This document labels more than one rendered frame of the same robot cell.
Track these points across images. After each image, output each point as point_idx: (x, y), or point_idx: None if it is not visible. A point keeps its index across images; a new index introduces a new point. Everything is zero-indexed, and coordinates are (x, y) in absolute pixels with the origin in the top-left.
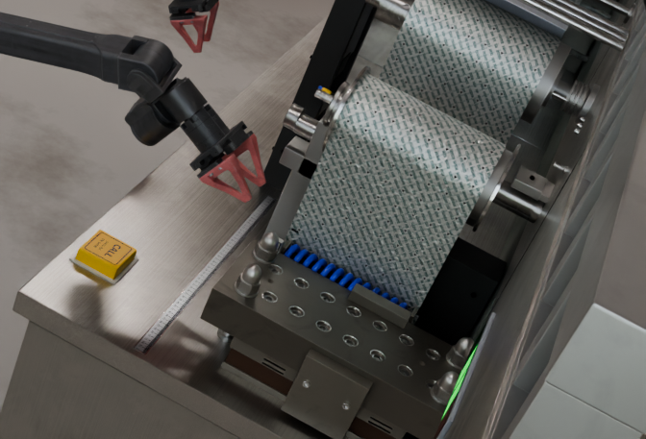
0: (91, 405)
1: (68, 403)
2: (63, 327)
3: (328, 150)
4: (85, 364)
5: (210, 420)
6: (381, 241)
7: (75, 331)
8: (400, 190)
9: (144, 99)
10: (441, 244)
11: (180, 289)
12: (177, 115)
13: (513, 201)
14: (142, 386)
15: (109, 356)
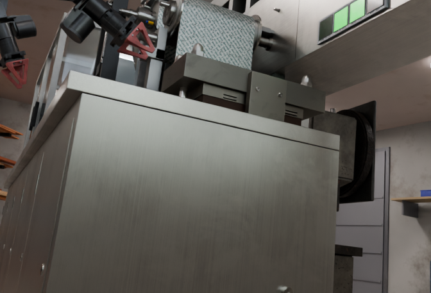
0: (142, 148)
1: (123, 155)
2: (111, 88)
3: (182, 20)
4: (131, 113)
5: (222, 123)
6: None
7: (120, 88)
8: (221, 33)
9: None
10: (247, 56)
11: None
12: (101, 9)
13: (260, 38)
14: (175, 115)
15: (148, 100)
